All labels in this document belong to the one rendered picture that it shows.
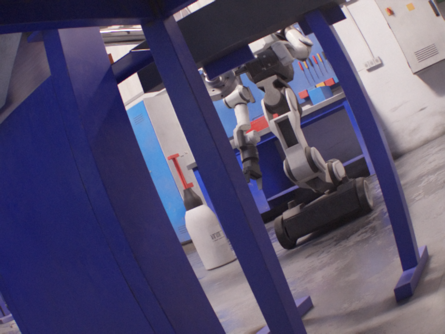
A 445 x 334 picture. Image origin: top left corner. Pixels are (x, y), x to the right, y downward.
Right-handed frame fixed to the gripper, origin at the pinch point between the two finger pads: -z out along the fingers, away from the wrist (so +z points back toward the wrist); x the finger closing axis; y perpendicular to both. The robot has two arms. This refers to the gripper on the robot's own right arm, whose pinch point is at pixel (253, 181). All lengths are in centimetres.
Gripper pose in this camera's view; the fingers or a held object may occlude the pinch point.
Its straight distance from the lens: 310.1
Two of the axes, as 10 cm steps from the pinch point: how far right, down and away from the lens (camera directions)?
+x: -6.2, -3.3, -7.1
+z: -1.2, -8.6, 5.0
